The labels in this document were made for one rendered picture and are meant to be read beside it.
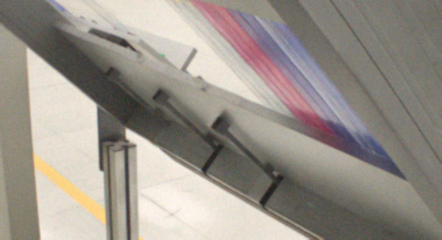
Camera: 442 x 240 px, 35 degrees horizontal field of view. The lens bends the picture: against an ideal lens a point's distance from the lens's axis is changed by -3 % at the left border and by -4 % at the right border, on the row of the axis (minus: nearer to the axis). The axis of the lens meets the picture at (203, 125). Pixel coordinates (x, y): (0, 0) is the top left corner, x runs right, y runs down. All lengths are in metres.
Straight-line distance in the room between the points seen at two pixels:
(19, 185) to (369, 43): 1.04
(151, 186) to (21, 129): 1.26
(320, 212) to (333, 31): 0.54
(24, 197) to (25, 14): 0.43
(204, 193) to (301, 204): 1.61
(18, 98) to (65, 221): 1.08
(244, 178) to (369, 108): 0.58
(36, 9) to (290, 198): 0.40
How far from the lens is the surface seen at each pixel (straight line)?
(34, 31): 0.95
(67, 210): 2.31
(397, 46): 0.28
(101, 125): 1.10
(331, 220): 0.77
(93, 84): 1.01
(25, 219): 1.29
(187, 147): 0.94
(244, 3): 0.40
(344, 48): 0.26
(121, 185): 1.11
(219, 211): 2.28
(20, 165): 1.25
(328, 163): 0.62
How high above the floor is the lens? 1.06
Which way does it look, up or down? 21 degrees down
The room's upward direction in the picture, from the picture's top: 1 degrees clockwise
